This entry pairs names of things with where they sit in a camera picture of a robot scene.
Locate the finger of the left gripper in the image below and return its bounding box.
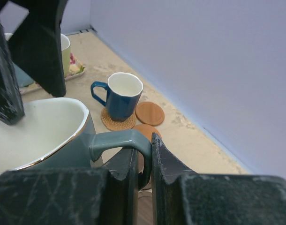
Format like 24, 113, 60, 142
0, 23, 25, 125
6, 0, 67, 97

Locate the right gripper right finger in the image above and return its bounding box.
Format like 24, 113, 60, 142
152, 134, 286, 225

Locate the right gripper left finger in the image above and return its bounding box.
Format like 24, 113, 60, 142
0, 148, 138, 225

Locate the teal grey mug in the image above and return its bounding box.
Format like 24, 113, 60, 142
0, 97, 152, 189

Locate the woven rattan coaster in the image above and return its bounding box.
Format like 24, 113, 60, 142
100, 108, 137, 131

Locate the light wooden coaster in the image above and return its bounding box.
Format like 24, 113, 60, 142
133, 124, 162, 142
135, 101, 165, 126

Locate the dark blue mug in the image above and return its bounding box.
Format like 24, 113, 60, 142
90, 72, 143, 121

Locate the green mug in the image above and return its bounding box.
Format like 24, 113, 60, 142
60, 34, 71, 77

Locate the light blue mug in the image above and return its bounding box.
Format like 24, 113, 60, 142
4, 32, 36, 87

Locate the floral serving tray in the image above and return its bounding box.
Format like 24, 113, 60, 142
19, 53, 85, 95

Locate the left aluminium rail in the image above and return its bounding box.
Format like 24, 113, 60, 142
78, 28, 96, 33

